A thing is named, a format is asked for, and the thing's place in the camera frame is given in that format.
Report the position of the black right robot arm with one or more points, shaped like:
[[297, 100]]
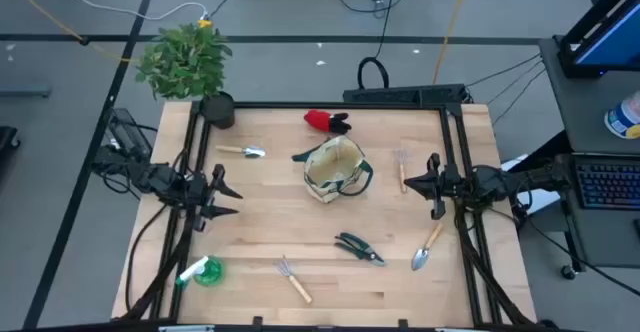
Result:
[[492, 182]]

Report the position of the grey desk cart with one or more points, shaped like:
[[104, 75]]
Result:
[[580, 107]]

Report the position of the green potted plant black pot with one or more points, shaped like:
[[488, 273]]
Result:
[[185, 62]]

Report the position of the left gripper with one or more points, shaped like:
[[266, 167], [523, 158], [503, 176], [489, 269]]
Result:
[[201, 192]]

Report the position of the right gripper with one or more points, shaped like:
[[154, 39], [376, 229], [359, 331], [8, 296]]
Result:
[[444, 184]]

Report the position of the grey metal base bar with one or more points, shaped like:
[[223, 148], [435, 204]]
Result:
[[25, 91]]

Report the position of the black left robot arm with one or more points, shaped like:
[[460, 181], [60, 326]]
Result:
[[160, 179]]

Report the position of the black aluminium table frame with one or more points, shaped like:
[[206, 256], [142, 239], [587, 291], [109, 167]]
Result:
[[325, 105]]

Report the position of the black laptop keyboard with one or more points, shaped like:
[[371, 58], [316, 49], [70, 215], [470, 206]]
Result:
[[607, 184]]

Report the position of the black caster foot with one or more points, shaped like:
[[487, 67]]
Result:
[[7, 137]]

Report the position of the black computer monitor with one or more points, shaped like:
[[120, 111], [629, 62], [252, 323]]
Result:
[[615, 42]]

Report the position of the white blue wipes container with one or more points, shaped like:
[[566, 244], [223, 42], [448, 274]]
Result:
[[625, 119]]

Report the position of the beige green gardening bag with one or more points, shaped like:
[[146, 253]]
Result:
[[330, 167]]

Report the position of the white paper sheet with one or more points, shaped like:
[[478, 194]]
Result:
[[542, 199]]

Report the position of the red black gardening gloves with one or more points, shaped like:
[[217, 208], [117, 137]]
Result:
[[320, 119]]

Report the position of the green spray bottle white head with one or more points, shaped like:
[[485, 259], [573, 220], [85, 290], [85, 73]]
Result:
[[210, 272]]

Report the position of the green pruning shears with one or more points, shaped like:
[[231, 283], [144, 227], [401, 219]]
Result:
[[357, 248]]

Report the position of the black power strip box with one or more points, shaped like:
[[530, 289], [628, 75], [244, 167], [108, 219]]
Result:
[[400, 94]]

